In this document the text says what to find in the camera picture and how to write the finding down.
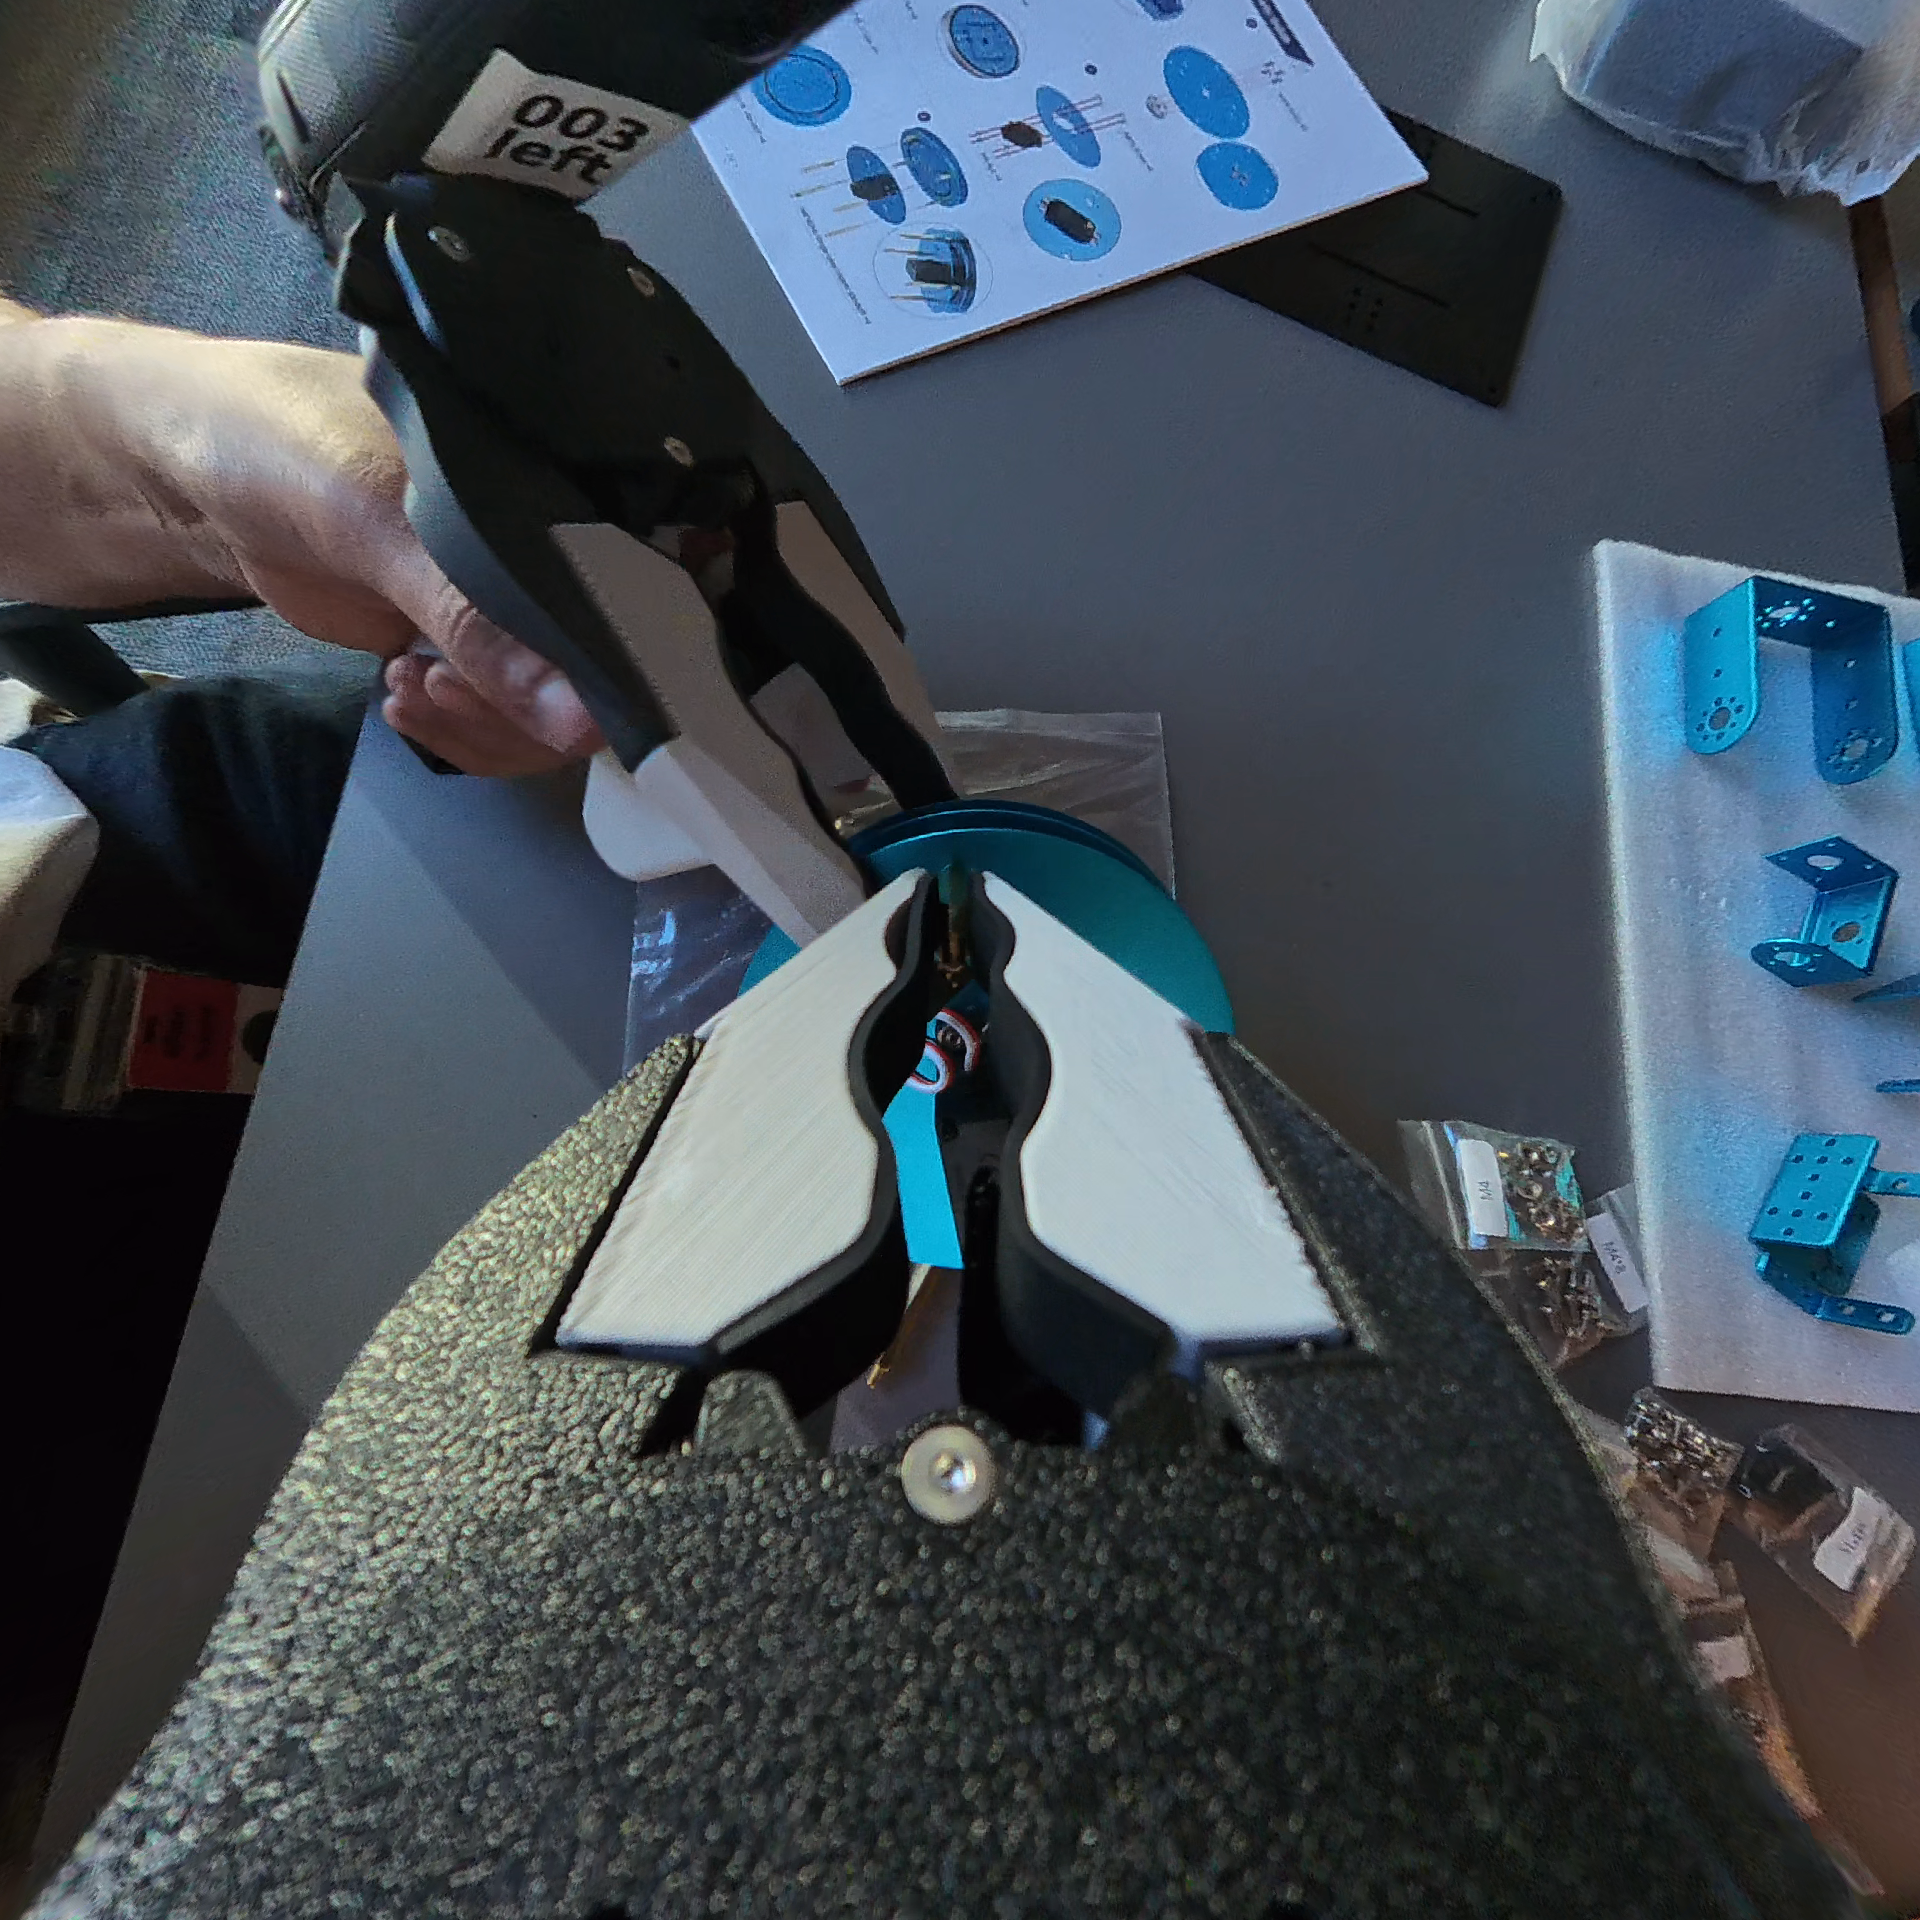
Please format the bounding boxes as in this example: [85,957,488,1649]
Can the large blue U bracket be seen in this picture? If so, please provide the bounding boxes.
[1680,573,1901,785]

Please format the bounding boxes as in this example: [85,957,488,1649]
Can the blue round turntable base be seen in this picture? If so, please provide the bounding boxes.
[736,801,1236,1272]

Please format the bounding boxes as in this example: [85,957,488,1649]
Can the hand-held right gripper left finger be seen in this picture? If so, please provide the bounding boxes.
[550,866,927,1368]

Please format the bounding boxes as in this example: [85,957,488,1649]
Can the clear plastic bag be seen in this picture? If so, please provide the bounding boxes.
[621,709,1174,1442]

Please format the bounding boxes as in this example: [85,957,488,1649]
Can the person's dark trousers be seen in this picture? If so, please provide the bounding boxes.
[0,660,377,992]

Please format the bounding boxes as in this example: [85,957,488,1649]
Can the grey desk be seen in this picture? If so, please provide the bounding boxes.
[29,0,1920,1920]

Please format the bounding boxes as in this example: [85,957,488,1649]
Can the small blue angled bracket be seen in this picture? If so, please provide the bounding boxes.
[1751,834,1896,992]

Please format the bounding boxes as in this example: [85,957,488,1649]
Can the pile of small screw bags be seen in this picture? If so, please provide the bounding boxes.
[1398,1117,1920,1905]

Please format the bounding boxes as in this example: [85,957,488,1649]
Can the red white servo cable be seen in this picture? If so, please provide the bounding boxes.
[906,1006,989,1104]

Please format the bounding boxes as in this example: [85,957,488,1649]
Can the person's left hand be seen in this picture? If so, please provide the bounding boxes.
[0,294,608,781]

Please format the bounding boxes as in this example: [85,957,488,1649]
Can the red badge card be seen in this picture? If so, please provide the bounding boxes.
[127,966,287,1096]

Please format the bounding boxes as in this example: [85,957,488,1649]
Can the person's white shirt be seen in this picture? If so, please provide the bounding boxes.
[0,674,98,992]

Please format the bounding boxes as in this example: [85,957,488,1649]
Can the white foam tray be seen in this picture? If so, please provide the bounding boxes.
[1591,540,1920,1414]

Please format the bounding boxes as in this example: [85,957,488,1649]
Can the white wrapped foam block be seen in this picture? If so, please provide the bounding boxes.
[1528,0,1920,202]

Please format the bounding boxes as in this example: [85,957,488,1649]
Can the instruction booklet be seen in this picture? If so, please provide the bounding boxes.
[689,0,1431,386]

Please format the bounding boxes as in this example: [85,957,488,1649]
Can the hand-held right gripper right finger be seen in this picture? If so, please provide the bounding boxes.
[967,871,1353,1361]

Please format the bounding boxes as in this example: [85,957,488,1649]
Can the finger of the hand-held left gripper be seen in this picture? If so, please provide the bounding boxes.
[738,503,962,804]
[558,520,872,944]

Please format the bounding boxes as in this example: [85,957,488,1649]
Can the black flat plate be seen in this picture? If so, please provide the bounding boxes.
[1191,108,1566,409]

